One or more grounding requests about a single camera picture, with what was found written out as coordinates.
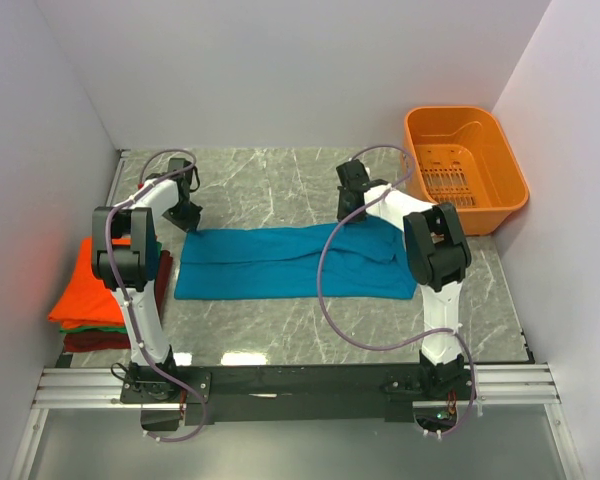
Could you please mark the folded orange t shirt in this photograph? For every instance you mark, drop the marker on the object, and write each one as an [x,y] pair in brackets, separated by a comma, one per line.
[86,303]

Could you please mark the orange plastic basket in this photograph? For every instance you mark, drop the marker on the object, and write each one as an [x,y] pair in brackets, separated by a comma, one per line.
[462,156]

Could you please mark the folded dark red t shirt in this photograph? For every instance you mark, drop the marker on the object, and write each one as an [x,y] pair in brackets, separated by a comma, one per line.
[94,340]

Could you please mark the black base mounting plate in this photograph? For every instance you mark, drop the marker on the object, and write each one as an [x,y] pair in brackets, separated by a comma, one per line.
[296,392]

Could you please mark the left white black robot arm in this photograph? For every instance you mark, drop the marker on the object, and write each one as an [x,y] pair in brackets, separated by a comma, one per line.
[125,258]

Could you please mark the aluminium rail frame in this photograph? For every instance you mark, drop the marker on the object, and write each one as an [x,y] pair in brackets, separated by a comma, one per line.
[96,388]

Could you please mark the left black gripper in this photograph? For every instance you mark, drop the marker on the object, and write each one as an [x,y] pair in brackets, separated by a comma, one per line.
[191,222]

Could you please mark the teal blue t shirt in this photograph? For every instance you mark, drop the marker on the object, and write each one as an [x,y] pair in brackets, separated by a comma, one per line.
[366,259]

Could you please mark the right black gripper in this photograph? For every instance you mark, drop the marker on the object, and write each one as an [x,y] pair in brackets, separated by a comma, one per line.
[341,212]

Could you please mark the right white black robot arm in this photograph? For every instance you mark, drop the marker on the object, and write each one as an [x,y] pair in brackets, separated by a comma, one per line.
[437,255]

